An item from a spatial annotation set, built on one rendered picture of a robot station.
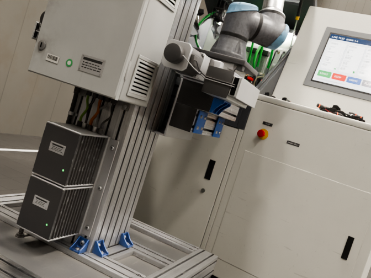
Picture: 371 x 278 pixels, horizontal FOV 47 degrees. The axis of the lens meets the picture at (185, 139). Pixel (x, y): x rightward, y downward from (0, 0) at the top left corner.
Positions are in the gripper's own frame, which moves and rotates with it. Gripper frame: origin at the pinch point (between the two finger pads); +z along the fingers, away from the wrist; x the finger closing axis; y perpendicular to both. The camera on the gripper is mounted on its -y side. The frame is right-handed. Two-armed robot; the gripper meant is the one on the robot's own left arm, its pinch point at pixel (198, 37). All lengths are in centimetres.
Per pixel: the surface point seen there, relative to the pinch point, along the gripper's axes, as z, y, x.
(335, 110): 57, -9, 65
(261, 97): 38, 10, 43
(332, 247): 103, 32, 72
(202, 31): -1.3, -24.3, -30.8
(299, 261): 106, 43, 61
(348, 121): 60, -2, 76
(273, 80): 36.3, -8.5, 32.9
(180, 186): 63, 55, 10
